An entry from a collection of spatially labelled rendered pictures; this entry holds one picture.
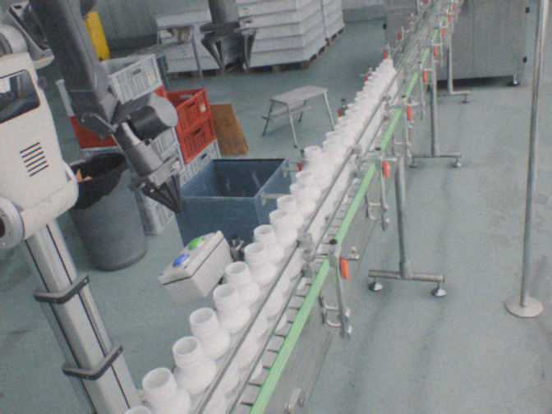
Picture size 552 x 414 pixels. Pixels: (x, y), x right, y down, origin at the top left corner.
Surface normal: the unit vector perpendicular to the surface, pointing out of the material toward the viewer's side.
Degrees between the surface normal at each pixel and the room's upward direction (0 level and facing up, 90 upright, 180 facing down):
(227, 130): 100
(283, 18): 90
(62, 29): 114
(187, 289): 90
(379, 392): 0
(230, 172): 90
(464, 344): 0
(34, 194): 90
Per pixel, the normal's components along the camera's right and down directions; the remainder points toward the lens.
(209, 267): 0.81, -0.29
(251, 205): -0.35, 0.47
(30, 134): 0.92, 0.02
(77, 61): 0.02, 0.76
